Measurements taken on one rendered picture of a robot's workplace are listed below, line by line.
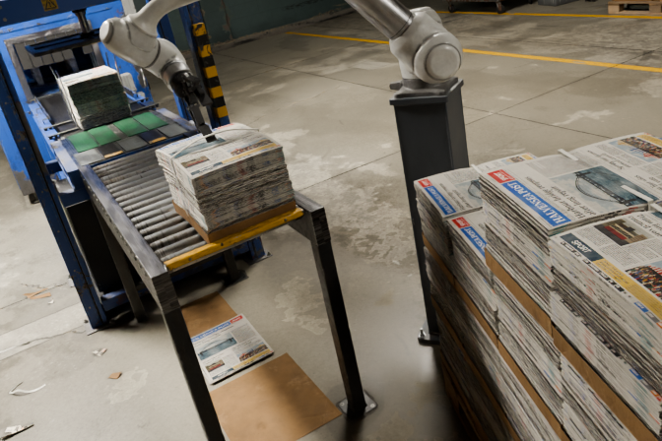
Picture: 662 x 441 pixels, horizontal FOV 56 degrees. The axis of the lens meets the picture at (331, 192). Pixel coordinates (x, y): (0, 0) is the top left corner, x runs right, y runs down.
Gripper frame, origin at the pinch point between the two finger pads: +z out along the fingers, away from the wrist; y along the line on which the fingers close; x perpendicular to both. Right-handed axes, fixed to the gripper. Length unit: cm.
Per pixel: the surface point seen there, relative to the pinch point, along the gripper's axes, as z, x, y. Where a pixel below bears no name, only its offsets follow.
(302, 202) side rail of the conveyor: 22.5, -19.7, 24.8
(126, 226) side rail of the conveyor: -8, 30, 40
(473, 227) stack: 73, -39, -5
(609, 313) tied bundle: 117, -13, -49
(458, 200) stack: 59, -47, 2
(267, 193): 23.5, -6.9, 13.0
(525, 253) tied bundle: 96, -24, -32
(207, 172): 18.3, 8.6, 1.4
